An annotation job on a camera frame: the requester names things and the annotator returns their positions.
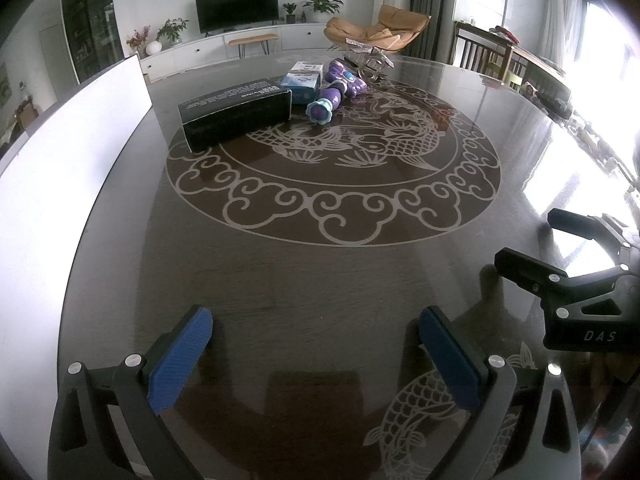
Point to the white sheer curtain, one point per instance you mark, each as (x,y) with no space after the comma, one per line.
(565,10)

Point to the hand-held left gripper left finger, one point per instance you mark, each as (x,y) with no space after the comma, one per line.
(180,357)

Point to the dark wooden chair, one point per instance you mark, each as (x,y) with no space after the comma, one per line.
(480,50)

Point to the crumpled silver foil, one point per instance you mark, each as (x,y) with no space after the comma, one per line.
(367,50)

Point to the small green potted plant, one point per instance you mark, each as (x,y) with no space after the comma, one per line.
(290,12)

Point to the bushy green potted plant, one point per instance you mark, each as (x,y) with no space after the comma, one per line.
(172,30)

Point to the white television cabinet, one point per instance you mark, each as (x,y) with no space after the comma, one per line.
(200,52)

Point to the dark patterned desktop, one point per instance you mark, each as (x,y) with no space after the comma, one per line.
(350,280)

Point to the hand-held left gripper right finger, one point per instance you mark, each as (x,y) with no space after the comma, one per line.
(450,360)

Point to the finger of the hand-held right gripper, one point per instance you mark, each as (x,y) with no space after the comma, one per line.
(535,275)
(580,222)

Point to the wooden bench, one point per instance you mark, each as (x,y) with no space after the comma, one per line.
(252,38)

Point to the black television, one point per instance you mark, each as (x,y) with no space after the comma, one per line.
(237,7)

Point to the grey curtain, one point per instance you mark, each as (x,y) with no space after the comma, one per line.
(432,5)

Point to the red flowers in vase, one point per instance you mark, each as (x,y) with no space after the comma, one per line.
(137,40)

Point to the dark glass cabinet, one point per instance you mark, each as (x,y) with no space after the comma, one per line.
(92,20)

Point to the black printed box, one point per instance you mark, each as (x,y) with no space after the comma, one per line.
(235,112)

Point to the large green potted plant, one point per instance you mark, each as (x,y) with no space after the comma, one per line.
(322,5)

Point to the blue and white box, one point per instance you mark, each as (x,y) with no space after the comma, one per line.
(300,87)

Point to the white round vase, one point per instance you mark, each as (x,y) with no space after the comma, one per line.
(153,48)

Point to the purple flower toy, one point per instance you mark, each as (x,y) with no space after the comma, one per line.
(322,107)

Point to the orange lounge chair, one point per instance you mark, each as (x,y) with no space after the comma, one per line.
(385,30)

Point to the white partition board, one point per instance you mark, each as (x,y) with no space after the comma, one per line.
(65,170)

